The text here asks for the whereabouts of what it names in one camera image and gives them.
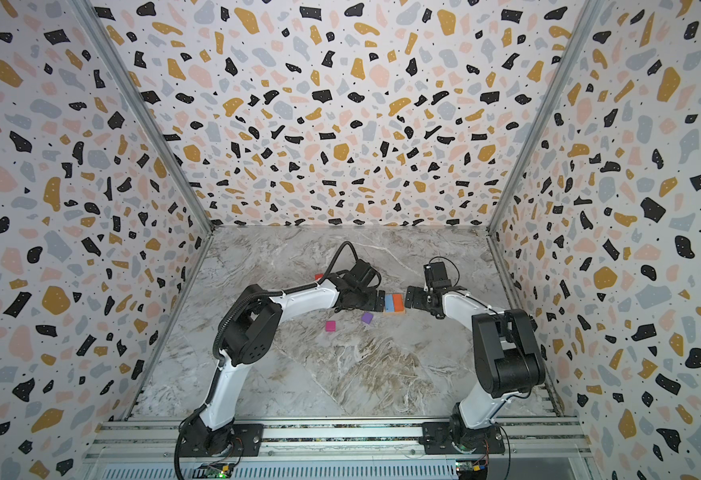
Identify orange-red wood block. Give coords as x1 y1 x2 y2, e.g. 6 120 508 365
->
391 294 405 312

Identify light blue wood block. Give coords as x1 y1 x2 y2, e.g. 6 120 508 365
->
384 294 394 313

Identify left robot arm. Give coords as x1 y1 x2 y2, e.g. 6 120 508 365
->
176 259 385 456

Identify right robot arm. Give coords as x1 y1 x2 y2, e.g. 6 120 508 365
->
404 256 545 452

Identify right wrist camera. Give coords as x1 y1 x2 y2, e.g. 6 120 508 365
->
423 261 452 292

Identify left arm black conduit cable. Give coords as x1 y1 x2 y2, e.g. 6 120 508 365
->
172 240 360 480

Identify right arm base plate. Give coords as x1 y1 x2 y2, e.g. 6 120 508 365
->
418 420 505 456

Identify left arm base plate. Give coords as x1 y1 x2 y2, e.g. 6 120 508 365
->
176 419 264 458

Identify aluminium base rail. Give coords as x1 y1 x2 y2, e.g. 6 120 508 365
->
82 417 599 479

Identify right frame aluminium post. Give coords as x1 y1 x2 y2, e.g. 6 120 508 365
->
486 0 603 237

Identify frame aluminium post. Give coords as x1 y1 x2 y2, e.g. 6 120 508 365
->
70 0 214 235
486 0 603 237

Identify left frame aluminium post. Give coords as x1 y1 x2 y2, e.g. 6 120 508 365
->
70 0 214 235

